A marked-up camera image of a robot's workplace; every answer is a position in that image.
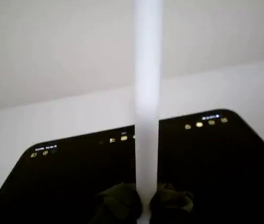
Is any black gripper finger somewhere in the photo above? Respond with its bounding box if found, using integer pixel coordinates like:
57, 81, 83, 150
95, 182, 144, 224
149, 182, 196, 224

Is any white stylus pen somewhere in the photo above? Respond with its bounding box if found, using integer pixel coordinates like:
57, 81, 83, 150
131, 0, 163, 224

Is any black tablet with lit screen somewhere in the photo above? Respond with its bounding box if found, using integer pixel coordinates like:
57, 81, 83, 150
0, 108, 264, 224

